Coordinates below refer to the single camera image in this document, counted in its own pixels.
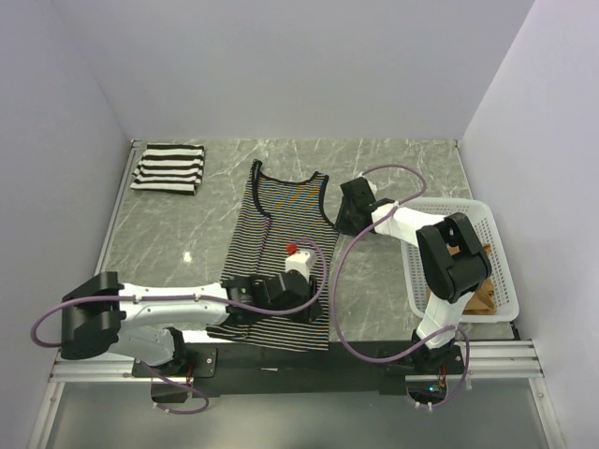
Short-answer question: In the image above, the tan brown tank top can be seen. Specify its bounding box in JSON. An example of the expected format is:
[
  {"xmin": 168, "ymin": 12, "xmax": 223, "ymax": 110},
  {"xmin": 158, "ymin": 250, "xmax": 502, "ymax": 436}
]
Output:
[{"xmin": 448, "ymin": 242, "xmax": 498, "ymax": 317}]

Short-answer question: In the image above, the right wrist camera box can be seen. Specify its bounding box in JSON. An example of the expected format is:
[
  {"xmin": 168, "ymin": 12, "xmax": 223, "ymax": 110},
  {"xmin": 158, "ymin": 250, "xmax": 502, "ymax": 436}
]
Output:
[{"xmin": 358, "ymin": 172, "xmax": 377, "ymax": 195}]

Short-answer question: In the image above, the thin striped tank top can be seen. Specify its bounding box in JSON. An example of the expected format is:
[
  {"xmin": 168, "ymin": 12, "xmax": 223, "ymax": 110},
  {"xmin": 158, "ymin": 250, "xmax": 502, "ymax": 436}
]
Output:
[{"xmin": 207, "ymin": 159, "xmax": 339, "ymax": 352}]

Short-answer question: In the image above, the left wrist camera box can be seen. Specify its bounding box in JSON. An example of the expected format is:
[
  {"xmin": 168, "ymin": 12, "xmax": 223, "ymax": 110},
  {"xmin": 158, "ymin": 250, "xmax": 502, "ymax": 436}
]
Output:
[{"xmin": 285, "ymin": 243, "xmax": 315, "ymax": 280}]

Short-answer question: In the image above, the wide striped tank top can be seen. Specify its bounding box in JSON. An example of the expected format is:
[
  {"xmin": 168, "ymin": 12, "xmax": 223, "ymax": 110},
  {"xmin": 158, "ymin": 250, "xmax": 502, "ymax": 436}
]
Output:
[{"xmin": 130, "ymin": 143, "xmax": 205, "ymax": 196}]

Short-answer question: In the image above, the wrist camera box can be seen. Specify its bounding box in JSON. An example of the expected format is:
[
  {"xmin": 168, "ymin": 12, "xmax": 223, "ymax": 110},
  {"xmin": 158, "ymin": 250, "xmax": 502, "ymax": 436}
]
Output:
[
  {"xmin": 358, "ymin": 172, "xmax": 377, "ymax": 195},
  {"xmin": 285, "ymin": 243, "xmax": 315, "ymax": 280}
]

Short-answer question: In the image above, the aluminium frame rail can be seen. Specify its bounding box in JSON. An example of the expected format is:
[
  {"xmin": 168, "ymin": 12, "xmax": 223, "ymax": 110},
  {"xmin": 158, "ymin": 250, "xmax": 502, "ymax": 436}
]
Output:
[{"xmin": 50, "ymin": 340, "xmax": 544, "ymax": 383}]

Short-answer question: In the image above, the white plastic laundry basket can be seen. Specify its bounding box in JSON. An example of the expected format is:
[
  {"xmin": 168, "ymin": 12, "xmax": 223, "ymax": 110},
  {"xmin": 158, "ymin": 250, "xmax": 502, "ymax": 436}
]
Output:
[{"xmin": 401, "ymin": 197, "xmax": 519, "ymax": 324}]

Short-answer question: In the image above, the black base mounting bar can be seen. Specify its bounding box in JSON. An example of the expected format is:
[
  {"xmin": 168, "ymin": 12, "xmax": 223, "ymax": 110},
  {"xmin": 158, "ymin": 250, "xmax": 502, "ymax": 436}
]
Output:
[{"xmin": 156, "ymin": 341, "xmax": 464, "ymax": 398}]

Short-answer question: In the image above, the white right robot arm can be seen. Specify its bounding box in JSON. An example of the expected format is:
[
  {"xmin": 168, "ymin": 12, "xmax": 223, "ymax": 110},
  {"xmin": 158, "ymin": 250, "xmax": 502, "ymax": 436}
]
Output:
[{"xmin": 335, "ymin": 177, "xmax": 492, "ymax": 373}]

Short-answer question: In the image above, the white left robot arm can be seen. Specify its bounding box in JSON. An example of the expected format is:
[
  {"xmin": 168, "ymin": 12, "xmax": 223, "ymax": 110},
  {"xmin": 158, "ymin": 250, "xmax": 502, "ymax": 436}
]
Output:
[{"xmin": 60, "ymin": 269, "xmax": 323, "ymax": 376}]

